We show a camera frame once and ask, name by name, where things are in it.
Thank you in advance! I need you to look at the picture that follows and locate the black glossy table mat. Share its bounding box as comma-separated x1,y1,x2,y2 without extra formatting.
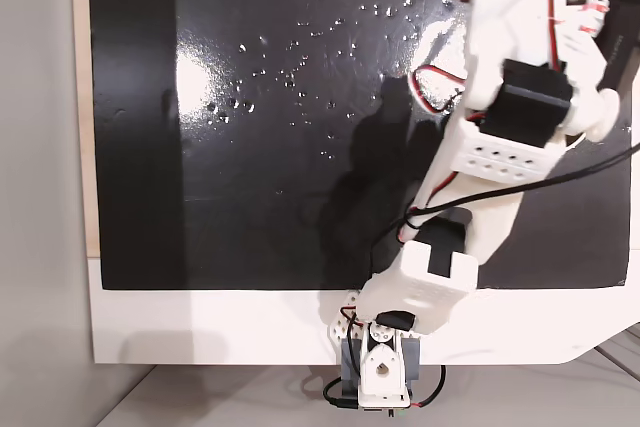
88,0,629,292

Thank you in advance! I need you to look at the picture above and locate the light wooden board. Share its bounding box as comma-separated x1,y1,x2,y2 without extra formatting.
69,0,103,259

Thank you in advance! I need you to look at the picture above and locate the black red elbow motor cable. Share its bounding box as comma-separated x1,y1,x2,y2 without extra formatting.
408,64,467,114

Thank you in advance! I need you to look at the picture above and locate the black power cable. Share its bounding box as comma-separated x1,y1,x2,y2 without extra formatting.
321,375,362,411

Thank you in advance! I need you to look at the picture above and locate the black camera cable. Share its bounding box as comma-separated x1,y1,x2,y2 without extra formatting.
369,140,640,289

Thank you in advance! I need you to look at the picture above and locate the red black wrist motor cable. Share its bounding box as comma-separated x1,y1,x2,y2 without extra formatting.
543,0,575,71

